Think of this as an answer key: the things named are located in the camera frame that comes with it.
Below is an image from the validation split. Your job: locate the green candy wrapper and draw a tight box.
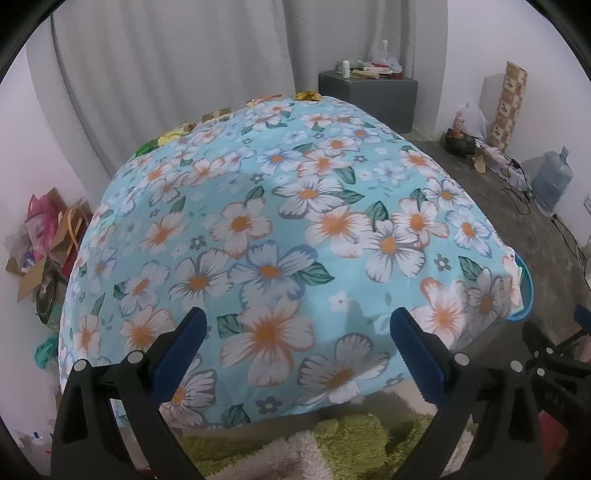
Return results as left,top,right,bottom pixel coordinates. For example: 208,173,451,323
134,138,158,158

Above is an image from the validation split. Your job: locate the blue water jug on floor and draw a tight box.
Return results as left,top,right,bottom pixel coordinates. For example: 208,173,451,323
531,147,573,215

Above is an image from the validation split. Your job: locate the green white shaggy rug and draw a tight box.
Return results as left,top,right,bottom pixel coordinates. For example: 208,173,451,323
177,391,477,480

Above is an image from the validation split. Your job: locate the grey curtain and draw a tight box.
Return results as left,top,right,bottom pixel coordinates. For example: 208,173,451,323
25,1,448,186

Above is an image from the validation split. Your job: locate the dark grey cabinet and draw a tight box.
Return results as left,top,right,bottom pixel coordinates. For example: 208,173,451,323
318,71,418,134

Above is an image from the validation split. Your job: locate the floral blue tablecloth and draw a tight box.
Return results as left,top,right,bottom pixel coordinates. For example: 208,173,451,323
58,97,523,429

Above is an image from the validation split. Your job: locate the blue mesh trash basket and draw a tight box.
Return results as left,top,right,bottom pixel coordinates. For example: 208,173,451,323
507,253,535,322

